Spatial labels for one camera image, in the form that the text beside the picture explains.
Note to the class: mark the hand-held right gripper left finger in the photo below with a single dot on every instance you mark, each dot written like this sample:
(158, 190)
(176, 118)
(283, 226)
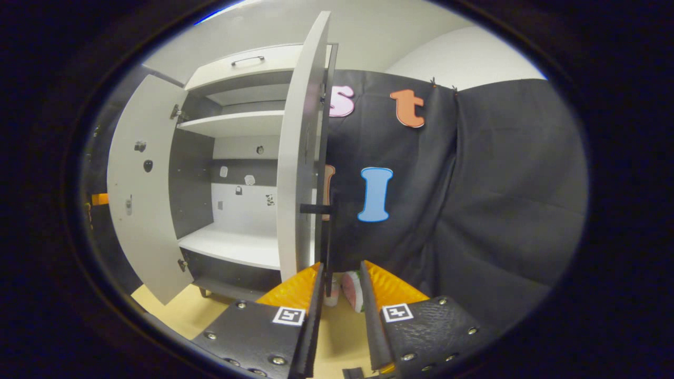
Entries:
(263, 337)

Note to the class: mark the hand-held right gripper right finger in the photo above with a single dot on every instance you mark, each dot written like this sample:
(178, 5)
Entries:
(426, 329)

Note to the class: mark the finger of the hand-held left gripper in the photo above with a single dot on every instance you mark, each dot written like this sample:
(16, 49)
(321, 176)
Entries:
(100, 199)

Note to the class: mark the beige cabinet door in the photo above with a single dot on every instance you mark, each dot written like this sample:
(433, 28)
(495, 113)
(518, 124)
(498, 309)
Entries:
(142, 221)
(297, 158)

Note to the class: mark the double-door shoe cabinet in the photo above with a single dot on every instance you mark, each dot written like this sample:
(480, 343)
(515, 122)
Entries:
(192, 184)

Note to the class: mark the white bottom cabinet shelf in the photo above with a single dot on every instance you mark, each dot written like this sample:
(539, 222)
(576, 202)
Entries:
(237, 245)

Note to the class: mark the white cabinet shelf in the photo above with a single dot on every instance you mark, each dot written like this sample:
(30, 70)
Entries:
(237, 245)
(237, 123)

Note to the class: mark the metal door hinge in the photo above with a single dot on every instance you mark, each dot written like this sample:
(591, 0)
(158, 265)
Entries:
(182, 265)
(178, 113)

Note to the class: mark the white upper cabinet shelf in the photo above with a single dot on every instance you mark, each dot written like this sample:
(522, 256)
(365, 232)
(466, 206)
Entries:
(237, 123)

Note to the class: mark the beige cabinet drawer front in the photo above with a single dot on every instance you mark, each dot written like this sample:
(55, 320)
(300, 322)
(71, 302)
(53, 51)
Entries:
(253, 71)

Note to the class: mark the small white container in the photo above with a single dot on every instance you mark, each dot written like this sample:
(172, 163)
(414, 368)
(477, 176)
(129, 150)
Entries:
(333, 295)

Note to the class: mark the round red green white object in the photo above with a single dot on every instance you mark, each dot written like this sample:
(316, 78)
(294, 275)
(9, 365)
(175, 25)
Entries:
(353, 292)

